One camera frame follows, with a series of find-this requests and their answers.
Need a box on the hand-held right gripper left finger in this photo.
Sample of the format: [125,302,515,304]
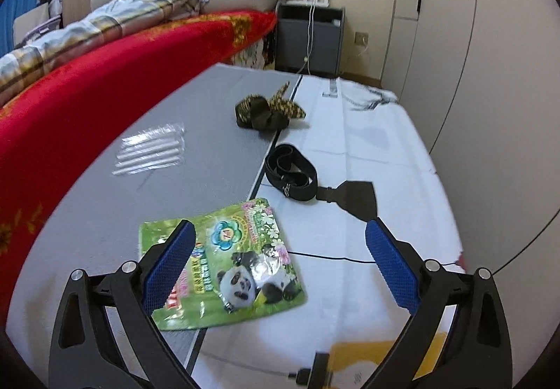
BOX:
[49,219,206,389]

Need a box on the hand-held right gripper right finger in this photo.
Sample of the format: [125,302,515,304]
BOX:
[359,217,513,389]

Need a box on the green panda print packet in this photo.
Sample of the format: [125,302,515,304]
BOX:
[139,197,307,332]

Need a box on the yellow flat packet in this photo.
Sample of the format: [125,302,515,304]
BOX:
[330,330,449,387]

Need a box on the clear plastic packet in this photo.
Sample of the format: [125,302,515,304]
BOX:
[111,122,187,176]

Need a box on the white printed bed sheet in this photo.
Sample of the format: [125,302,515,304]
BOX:
[188,74,464,389]

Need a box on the grey mat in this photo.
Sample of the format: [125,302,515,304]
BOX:
[6,63,302,376]

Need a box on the brown patterned scrunchie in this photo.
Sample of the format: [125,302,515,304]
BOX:
[234,83,307,129]

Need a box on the red floral blanket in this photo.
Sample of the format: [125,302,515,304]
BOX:
[0,9,278,311]

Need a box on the white wardrobe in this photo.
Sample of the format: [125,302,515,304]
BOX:
[380,0,560,267]

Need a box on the grey nightstand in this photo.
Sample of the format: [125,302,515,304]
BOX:
[275,0,346,77]

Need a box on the blue plaid quilt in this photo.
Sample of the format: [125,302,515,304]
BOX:
[0,0,204,101]

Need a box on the blue curtain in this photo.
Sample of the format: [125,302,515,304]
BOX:
[0,0,44,59]

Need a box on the thin black cord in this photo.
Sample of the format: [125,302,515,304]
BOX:
[289,251,460,267]

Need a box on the black bow tie with strap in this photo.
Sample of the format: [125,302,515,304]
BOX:
[264,144,377,223]

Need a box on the white charging cable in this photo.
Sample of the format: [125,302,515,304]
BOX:
[302,4,316,75]

